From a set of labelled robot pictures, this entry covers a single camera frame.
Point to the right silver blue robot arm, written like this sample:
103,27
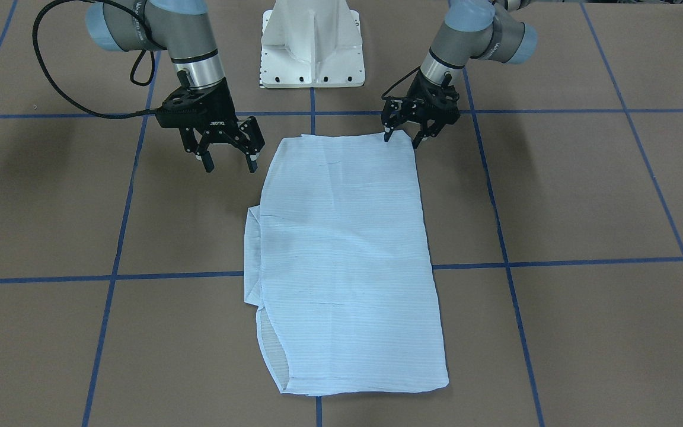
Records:
181,28

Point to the light blue button shirt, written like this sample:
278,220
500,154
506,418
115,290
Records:
337,263

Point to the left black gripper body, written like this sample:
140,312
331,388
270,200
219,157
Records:
421,110

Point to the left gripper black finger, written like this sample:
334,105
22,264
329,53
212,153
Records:
426,131
390,125

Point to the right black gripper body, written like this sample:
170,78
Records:
216,126

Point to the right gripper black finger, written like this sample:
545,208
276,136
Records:
247,136
200,148

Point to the white camera mast with base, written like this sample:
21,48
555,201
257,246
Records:
311,44

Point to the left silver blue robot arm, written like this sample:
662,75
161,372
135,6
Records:
471,30

